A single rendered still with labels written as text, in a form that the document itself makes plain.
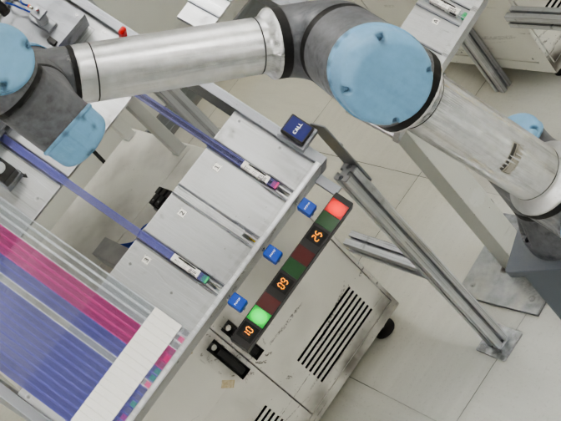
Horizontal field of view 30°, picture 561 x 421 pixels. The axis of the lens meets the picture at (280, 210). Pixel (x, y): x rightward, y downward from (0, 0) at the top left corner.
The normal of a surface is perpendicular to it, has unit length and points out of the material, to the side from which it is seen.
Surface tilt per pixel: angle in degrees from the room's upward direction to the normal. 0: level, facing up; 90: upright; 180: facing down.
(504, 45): 90
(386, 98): 83
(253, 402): 90
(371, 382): 0
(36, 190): 45
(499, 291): 0
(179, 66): 86
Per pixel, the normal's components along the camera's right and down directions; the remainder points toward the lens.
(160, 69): 0.36, 0.34
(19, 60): 0.66, -0.02
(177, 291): -0.02, -0.29
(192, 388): 0.57, 0.18
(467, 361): -0.59, -0.59
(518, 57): -0.58, 0.79
